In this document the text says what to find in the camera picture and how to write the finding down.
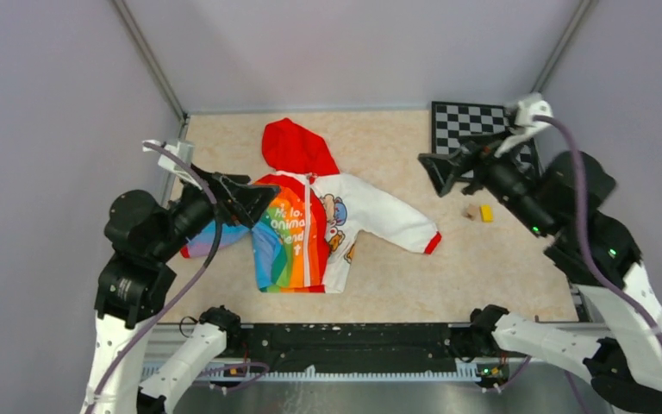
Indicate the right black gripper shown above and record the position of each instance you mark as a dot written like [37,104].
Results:
[442,168]

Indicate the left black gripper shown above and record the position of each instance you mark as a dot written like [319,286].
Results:
[240,198]

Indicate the rainbow white red hooded jacket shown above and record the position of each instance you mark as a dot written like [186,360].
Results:
[305,239]

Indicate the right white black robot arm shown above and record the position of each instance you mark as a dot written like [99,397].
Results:
[597,254]

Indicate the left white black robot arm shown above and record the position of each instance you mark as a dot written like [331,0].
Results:
[132,288]

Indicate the small yellow block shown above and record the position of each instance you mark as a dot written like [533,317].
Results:
[486,213]

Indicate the small wooden block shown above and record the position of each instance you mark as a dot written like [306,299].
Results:
[471,212]

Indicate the black white checkerboard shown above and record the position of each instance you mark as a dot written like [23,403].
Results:
[449,121]

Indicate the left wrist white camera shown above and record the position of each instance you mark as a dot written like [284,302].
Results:
[174,157]

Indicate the wrist white camera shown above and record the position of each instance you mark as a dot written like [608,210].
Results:
[522,121]
[174,157]

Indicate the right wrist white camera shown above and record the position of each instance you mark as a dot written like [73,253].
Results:
[522,121]

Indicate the aluminium frame rail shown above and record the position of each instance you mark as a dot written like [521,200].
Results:
[230,386]

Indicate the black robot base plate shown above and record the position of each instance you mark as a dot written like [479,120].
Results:
[367,348]

